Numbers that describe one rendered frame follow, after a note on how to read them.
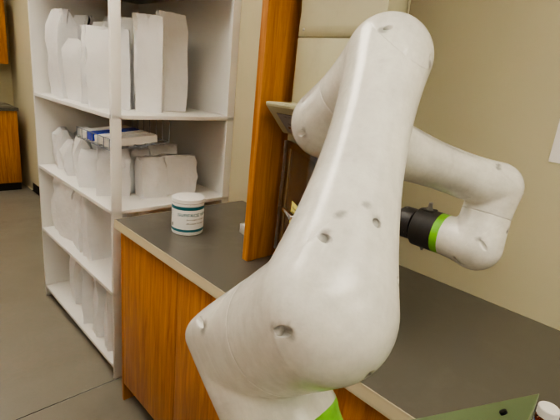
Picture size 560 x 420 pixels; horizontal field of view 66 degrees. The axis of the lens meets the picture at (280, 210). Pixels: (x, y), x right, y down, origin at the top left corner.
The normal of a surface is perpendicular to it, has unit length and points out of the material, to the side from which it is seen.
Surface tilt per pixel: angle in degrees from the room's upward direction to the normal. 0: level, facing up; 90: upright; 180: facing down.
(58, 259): 90
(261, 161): 90
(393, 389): 0
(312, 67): 90
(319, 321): 68
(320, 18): 90
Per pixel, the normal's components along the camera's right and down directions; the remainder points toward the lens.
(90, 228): 0.26, 0.26
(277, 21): 0.69, 0.27
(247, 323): -0.87, -0.04
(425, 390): 0.10, -0.95
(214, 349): -0.80, 0.15
